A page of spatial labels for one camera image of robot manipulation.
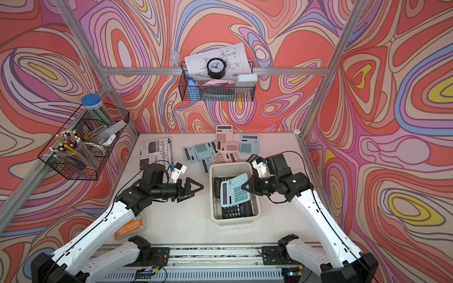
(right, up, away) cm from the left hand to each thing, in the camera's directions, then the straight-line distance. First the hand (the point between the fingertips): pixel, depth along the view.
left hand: (199, 191), depth 69 cm
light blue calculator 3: (-11, +14, +36) cm, 41 cm away
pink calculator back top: (+9, +28, +49) cm, 57 cm away
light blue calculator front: (+13, -1, +4) cm, 14 cm away
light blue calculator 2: (-2, +17, +39) cm, 42 cm away
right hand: (+18, -1, +1) cm, 18 cm away
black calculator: (+16, -13, +15) cm, 25 cm away
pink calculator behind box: (+11, +12, +35) cm, 38 cm away
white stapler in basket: (-39, +22, +3) cm, 45 cm away
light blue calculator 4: (-2, +8, +32) cm, 33 cm away
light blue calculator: (+25, +20, +42) cm, 53 cm away
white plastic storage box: (+10, +7, +16) cm, 21 cm away
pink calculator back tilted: (+11, +19, +39) cm, 44 cm away
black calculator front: (+6, 0, +23) cm, 24 cm away
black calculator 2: (+27, +12, +37) cm, 48 cm away
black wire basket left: (-52, +27, +8) cm, 59 cm away
